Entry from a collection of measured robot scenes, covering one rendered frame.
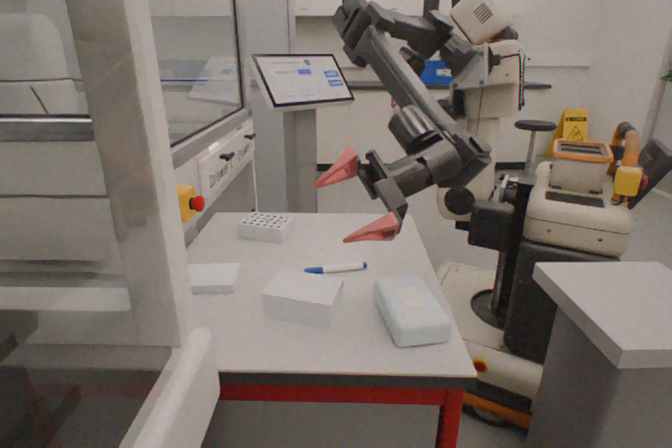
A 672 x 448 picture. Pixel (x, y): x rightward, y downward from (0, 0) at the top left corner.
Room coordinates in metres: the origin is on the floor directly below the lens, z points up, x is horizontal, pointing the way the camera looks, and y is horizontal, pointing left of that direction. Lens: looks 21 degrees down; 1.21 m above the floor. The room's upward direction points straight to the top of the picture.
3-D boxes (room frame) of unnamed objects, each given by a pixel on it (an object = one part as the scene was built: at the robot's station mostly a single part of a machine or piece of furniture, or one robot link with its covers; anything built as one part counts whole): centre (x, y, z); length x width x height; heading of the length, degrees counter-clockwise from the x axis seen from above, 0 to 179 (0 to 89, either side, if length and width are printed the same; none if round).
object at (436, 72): (4.43, -1.14, 1.01); 0.61 x 0.41 x 0.22; 91
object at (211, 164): (1.19, 0.36, 0.87); 0.29 x 0.02 x 0.11; 178
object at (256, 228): (0.94, 0.17, 0.78); 0.12 x 0.08 x 0.04; 72
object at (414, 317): (0.59, -0.13, 0.78); 0.15 x 0.10 x 0.04; 9
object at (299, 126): (2.18, 0.15, 0.51); 0.50 x 0.45 x 1.02; 39
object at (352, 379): (0.78, 0.07, 0.38); 0.62 x 0.58 x 0.76; 178
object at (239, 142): (1.51, 0.35, 0.87); 0.29 x 0.02 x 0.11; 178
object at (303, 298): (0.61, 0.05, 0.79); 0.13 x 0.09 x 0.05; 74
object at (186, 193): (0.86, 0.35, 0.88); 0.07 x 0.05 x 0.07; 178
